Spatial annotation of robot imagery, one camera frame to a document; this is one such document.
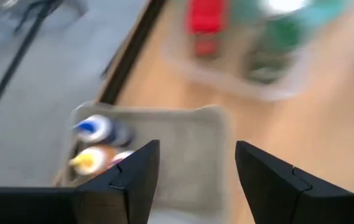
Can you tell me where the blue food colouring bottle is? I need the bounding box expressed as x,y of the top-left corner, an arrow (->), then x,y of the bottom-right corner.
72,114 -> 134,147

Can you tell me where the red food colouring bottle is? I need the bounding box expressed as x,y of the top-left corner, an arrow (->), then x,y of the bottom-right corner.
109,150 -> 136,167

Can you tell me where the black aluminium table frame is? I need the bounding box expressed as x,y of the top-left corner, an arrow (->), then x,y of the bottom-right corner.
97,0 -> 168,105

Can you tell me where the green plastic tray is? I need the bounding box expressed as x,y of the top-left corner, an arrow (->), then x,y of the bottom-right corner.
294,0 -> 354,32

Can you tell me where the clear plastic container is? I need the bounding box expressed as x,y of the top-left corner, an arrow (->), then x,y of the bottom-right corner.
162,0 -> 313,103

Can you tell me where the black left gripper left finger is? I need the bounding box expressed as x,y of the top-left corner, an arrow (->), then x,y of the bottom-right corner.
70,139 -> 161,224

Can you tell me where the red plastic box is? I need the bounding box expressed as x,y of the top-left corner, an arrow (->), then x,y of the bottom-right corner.
186,0 -> 230,58

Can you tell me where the green lid spice jar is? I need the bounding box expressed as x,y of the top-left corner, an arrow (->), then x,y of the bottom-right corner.
246,18 -> 305,83

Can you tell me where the yellow food colouring bottle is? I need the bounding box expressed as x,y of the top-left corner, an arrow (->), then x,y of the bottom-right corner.
68,145 -> 120,177

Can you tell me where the grey translucent handled bin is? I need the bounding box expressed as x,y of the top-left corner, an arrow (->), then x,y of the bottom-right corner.
54,101 -> 232,224

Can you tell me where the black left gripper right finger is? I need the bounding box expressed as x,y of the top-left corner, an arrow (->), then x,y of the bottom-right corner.
235,140 -> 354,224

